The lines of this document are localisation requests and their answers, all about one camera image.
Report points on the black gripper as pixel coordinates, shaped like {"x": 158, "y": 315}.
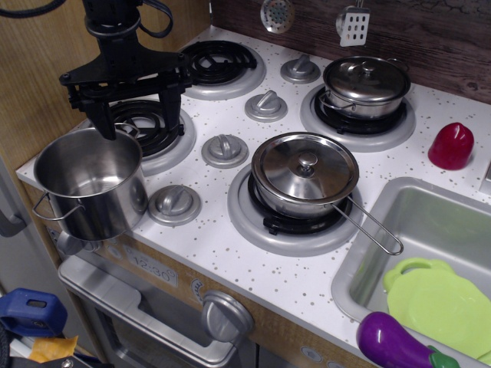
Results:
{"x": 126, "y": 69}

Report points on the tall steel pot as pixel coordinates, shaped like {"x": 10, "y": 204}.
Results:
{"x": 95, "y": 186}

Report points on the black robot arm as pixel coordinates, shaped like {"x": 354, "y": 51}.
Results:
{"x": 112, "y": 19}

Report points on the grey stove knob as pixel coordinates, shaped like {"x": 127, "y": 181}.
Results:
{"x": 174, "y": 205}
{"x": 266, "y": 108}
{"x": 300, "y": 71}
{"x": 225, "y": 151}

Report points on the steel lidded pot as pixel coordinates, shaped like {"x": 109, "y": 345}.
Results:
{"x": 364, "y": 87}

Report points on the front left black burner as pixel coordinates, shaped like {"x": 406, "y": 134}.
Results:
{"x": 162, "y": 147}

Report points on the black burner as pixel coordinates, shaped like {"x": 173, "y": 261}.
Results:
{"x": 223, "y": 70}
{"x": 358, "y": 135}
{"x": 162, "y": 147}
{"x": 282, "y": 235}

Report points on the back left black burner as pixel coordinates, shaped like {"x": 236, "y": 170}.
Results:
{"x": 223, "y": 70}

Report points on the grey oven knob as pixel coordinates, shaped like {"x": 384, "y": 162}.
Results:
{"x": 69, "y": 245}
{"x": 225, "y": 319}

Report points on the hanging steel strainer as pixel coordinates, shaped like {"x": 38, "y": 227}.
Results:
{"x": 277, "y": 16}

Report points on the steel saucepan with lid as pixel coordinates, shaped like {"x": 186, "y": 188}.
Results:
{"x": 307, "y": 175}

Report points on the back right black burner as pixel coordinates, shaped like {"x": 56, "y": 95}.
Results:
{"x": 358, "y": 135}

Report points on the hanging steel spatula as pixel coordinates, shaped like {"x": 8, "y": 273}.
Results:
{"x": 352, "y": 25}

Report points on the front right black burner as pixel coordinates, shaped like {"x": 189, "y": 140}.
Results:
{"x": 282, "y": 235}

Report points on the blue clamp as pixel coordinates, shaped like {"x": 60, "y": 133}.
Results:
{"x": 30, "y": 313}

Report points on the yellow cloth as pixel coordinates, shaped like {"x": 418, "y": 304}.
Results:
{"x": 47, "y": 349}

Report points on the grey toy sink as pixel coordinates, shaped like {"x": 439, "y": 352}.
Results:
{"x": 417, "y": 219}

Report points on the red toy pepper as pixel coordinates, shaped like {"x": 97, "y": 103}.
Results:
{"x": 452, "y": 147}

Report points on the purple toy eggplant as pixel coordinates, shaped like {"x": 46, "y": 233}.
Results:
{"x": 386, "y": 343}

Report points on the green plastic plate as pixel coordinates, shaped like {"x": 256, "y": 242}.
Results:
{"x": 428, "y": 296}

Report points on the grey oven door handle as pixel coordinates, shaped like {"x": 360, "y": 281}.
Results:
{"x": 140, "y": 325}

